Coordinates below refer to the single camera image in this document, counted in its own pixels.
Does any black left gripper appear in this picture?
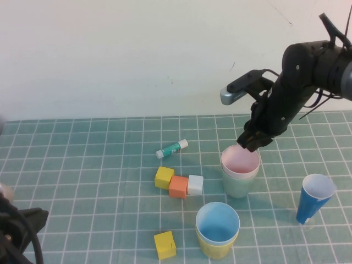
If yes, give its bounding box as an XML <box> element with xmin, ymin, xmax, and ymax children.
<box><xmin>15</xmin><ymin>207</ymin><xmax>50</xmax><ymax>250</ymax></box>

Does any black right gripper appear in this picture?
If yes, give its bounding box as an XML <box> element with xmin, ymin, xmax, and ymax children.
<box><xmin>236</xmin><ymin>78</ymin><xmax>317</xmax><ymax>153</ymax></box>

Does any pink plastic cup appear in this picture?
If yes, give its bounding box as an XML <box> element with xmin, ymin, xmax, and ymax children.
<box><xmin>221</xmin><ymin>144</ymin><xmax>261</xmax><ymax>179</ymax></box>

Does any green plastic cup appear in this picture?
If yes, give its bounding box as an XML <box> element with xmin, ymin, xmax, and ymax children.
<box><xmin>222</xmin><ymin>164</ymin><xmax>258</xmax><ymax>199</ymax></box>

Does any light blue plastic cup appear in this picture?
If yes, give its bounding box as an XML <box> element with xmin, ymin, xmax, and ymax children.
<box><xmin>195</xmin><ymin>202</ymin><xmax>240</xmax><ymax>245</ymax></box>

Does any white foam cube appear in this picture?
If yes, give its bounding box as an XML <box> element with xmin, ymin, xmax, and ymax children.
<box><xmin>186</xmin><ymin>174</ymin><xmax>205</xmax><ymax>196</ymax></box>

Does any green white glue stick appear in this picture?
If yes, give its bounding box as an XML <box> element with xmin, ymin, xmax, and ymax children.
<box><xmin>155</xmin><ymin>139</ymin><xmax>189</xmax><ymax>160</ymax></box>

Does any teal grid tablecloth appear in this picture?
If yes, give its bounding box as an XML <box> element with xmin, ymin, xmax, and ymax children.
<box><xmin>0</xmin><ymin>111</ymin><xmax>352</xmax><ymax>264</ymax></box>

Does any orange foam cube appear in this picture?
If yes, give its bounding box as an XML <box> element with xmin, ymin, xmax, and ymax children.
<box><xmin>168</xmin><ymin>175</ymin><xmax>189</xmax><ymax>199</ymax></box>

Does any dark blue paper cone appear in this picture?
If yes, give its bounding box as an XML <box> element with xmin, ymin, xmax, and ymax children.
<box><xmin>295</xmin><ymin>173</ymin><xmax>338</xmax><ymax>226</ymax></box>

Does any yellow foam cube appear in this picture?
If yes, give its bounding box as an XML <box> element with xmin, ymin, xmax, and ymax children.
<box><xmin>154</xmin><ymin>166</ymin><xmax>175</xmax><ymax>190</ymax></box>
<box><xmin>153</xmin><ymin>230</ymin><xmax>177</xmax><ymax>260</ymax></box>

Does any yellow plastic cup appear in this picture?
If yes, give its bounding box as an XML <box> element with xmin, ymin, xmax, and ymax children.
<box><xmin>195</xmin><ymin>225</ymin><xmax>239</xmax><ymax>260</ymax></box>

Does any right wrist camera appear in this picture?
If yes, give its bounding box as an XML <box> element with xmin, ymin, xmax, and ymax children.
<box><xmin>219</xmin><ymin>68</ymin><xmax>276</xmax><ymax>106</ymax></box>

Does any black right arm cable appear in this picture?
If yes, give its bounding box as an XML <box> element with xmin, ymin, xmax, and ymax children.
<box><xmin>318</xmin><ymin>12</ymin><xmax>352</xmax><ymax>54</ymax></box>

